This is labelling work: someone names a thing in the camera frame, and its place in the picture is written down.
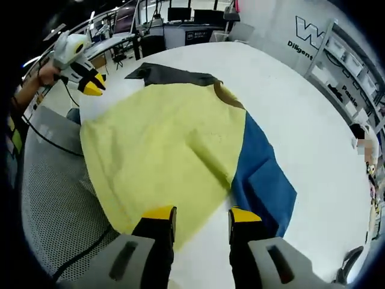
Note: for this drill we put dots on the white office chair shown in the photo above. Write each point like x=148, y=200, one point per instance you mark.
x=240, y=31

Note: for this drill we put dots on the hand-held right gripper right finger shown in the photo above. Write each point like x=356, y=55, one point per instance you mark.
x=255, y=259

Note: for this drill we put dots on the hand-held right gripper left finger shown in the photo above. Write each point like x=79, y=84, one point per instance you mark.
x=144, y=259

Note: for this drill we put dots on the hanging bags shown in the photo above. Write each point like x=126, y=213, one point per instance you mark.
x=231, y=15

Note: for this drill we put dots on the person's left hand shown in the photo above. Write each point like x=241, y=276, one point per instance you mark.
x=51, y=75

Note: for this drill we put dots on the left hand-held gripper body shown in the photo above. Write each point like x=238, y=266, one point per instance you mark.
x=70, y=54

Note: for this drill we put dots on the pile of small toys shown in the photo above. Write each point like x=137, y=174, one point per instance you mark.
x=371, y=170

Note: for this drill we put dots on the grey metal shelf rack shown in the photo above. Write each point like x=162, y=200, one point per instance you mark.
x=320, y=48

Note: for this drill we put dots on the person's leg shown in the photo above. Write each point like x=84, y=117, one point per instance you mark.
x=73, y=116

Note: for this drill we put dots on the grey counter cabinet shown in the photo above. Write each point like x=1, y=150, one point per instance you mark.
x=195, y=36

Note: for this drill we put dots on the grey mesh chair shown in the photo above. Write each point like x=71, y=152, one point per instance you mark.
x=60, y=195

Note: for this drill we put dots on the large dark display panel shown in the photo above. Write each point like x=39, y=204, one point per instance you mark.
x=123, y=21

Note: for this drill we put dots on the yellow blue black garment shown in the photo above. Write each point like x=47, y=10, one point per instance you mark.
x=156, y=144

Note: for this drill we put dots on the black computer monitor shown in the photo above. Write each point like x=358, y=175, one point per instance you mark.
x=179, y=14
x=209, y=16

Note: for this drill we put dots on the white storage bin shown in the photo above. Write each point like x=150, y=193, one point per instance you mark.
x=335, y=45
x=354, y=62
x=372, y=81

